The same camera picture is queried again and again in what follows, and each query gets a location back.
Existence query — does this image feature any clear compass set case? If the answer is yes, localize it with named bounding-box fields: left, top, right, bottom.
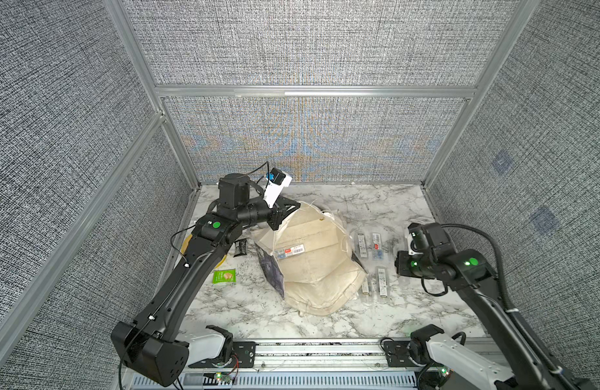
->
left=357, top=232, right=368, bottom=258

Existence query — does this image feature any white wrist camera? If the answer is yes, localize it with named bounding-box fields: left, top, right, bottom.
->
left=407, top=231, right=421, bottom=256
left=263, top=168, right=293, bottom=209

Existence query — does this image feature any beige canvas tote bag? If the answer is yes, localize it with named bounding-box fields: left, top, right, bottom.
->
left=252, top=201, right=367, bottom=316

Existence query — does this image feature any clear compass case red label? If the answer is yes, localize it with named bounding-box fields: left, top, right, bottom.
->
left=371, top=232, right=384, bottom=261

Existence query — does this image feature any aluminium front rail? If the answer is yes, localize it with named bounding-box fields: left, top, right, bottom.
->
left=115, top=337, right=530, bottom=390

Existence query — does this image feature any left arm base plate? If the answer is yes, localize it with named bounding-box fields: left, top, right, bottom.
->
left=187, top=341, right=258, bottom=370

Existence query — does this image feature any black corrugated cable hose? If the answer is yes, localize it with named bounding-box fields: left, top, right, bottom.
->
left=440, top=223, right=574, bottom=386

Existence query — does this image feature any small black packet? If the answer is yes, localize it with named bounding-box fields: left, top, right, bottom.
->
left=233, top=238, right=248, bottom=258

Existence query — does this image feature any yellow tape roll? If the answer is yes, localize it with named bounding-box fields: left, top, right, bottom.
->
left=180, top=233, right=193, bottom=255

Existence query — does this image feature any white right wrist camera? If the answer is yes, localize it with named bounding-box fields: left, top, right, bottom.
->
left=407, top=231, right=421, bottom=256

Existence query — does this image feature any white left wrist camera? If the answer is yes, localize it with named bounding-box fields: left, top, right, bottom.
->
left=263, top=168, right=293, bottom=209

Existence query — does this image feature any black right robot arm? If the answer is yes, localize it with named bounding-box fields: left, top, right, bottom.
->
left=395, top=223, right=595, bottom=389

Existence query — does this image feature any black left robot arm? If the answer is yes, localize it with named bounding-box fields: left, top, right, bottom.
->
left=111, top=168, right=300, bottom=387

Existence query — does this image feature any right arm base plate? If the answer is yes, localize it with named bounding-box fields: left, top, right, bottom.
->
left=379, top=337, right=451, bottom=372

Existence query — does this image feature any green snack packet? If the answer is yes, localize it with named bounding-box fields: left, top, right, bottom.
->
left=212, top=269, right=236, bottom=284

